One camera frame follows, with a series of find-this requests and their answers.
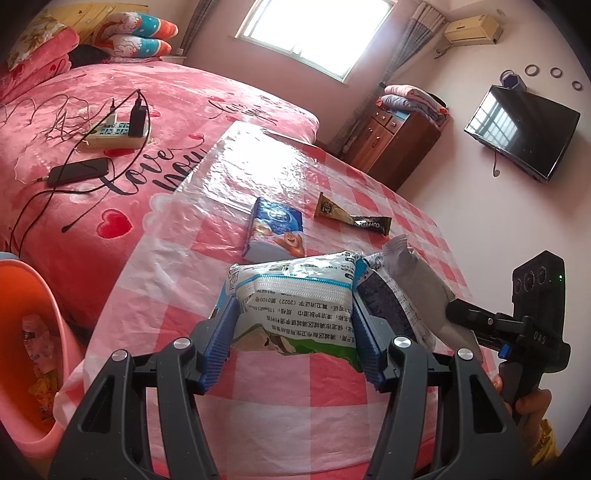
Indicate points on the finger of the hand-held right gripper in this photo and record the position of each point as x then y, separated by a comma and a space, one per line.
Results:
480, 318
494, 345

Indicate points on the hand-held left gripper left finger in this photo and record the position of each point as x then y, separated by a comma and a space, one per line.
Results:
219, 341

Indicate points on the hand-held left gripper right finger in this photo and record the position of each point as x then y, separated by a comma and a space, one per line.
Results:
367, 341

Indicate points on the white green snack packet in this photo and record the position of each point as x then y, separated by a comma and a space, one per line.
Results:
295, 304

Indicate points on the white wrapper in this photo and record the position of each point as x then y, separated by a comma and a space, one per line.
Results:
39, 341

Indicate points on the yellow snack wrapper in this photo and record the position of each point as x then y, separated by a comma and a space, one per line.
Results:
44, 394

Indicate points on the orange plastic bin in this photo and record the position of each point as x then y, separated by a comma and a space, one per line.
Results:
27, 286

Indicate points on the person's right hand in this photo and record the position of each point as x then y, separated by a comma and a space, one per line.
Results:
531, 406

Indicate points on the red white checkered tablecloth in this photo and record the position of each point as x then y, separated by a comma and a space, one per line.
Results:
286, 410

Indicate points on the black coffee sachet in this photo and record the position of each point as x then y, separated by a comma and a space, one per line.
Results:
371, 225

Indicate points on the blue white tissue packet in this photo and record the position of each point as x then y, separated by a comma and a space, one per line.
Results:
277, 228

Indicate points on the gold coffee sachet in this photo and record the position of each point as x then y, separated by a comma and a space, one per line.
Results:
334, 208

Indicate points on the brown wooden cabinet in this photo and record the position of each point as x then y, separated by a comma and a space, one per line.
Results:
392, 147

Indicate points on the black smartphone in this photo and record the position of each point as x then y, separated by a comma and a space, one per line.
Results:
78, 171

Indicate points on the stack of folded blankets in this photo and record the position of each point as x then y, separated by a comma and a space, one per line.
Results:
413, 101

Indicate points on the white power strip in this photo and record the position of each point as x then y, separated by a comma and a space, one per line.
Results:
111, 134

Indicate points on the black power adapter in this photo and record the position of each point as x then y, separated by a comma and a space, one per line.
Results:
137, 120

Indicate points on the bed with pink sheet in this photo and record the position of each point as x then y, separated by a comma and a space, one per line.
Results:
184, 97

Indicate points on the white plug adapter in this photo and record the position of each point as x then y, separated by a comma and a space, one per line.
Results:
112, 110

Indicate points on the grey window curtain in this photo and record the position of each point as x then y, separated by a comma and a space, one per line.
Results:
201, 23
406, 50

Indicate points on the white nightstand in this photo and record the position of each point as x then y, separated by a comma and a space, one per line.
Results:
173, 59

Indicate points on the cartoon printed pillow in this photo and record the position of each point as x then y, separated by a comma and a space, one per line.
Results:
138, 27
136, 48

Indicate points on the window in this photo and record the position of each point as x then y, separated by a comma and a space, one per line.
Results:
318, 32

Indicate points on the black cloth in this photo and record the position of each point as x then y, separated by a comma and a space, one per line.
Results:
87, 55

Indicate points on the pink folded blanket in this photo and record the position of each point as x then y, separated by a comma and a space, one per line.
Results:
32, 74

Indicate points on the floral pillow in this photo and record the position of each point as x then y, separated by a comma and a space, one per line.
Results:
39, 39

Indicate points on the yellow wooden headboard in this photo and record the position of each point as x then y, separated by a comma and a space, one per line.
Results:
97, 11

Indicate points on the black wall television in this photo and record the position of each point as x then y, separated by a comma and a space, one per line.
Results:
521, 131

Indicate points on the blue wall ornament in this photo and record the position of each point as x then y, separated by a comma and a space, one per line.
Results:
512, 79

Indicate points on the white wall air conditioner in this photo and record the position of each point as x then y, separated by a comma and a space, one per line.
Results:
473, 28

